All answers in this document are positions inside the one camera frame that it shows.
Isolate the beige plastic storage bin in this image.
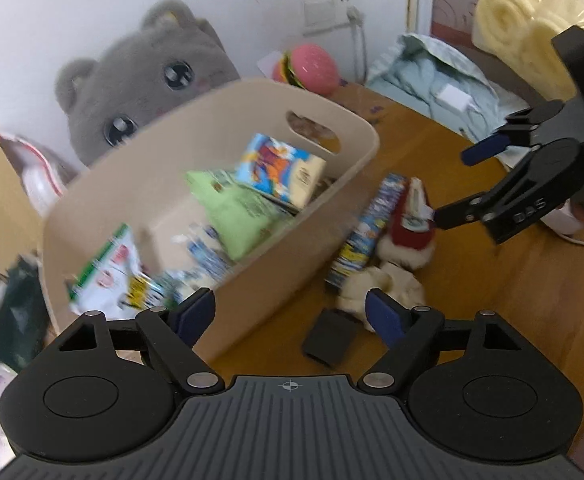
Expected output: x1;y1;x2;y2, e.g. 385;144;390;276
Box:
42;77;379;361

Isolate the blue white small packet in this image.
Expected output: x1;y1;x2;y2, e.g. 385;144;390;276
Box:
172;225;238;291

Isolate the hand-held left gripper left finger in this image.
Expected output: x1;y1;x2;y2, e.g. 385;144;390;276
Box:
58;286;224;396

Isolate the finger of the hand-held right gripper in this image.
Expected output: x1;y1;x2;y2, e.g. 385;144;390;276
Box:
432;157;543;231
461;101;568;167

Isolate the black square box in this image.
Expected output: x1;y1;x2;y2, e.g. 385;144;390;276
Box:
302;308;360;367

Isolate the white paper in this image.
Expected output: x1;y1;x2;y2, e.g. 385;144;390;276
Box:
258;51;293;81

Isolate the white charger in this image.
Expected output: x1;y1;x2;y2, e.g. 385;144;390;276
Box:
434;85;478;113

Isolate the white round device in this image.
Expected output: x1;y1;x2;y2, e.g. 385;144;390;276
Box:
542;200;584;248

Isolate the white plug cable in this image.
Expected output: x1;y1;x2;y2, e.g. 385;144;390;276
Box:
344;6;373;86

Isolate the yellow rolled blanket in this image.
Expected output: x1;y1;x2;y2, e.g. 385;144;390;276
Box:
473;0;584;103

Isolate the red plush hat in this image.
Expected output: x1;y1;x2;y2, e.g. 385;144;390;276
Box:
377;176;438;266

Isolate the white wall socket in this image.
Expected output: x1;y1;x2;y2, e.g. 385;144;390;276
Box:
299;0;360;36

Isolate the wooden desktop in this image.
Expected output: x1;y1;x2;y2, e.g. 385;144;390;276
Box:
192;80;584;456

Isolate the long blue printed box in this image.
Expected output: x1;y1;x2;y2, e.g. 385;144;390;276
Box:
324;174;410;293

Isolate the blue cartoon box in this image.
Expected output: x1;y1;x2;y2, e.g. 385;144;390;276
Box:
234;133;327;211

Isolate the pink burger ball toy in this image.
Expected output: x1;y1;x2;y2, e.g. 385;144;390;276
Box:
272;44;340;97

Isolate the grey cat plush pillow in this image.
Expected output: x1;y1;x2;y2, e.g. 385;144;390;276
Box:
54;0;243;168

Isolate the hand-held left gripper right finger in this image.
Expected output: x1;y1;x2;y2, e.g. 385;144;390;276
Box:
357;287;523;392

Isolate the white green snack packet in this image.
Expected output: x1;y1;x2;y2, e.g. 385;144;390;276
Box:
67;225;145;318

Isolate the dark green packet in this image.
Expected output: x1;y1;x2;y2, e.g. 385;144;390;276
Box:
0;255;53;376

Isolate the yellow black printed packet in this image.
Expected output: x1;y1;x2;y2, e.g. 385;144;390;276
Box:
122;272;180;313

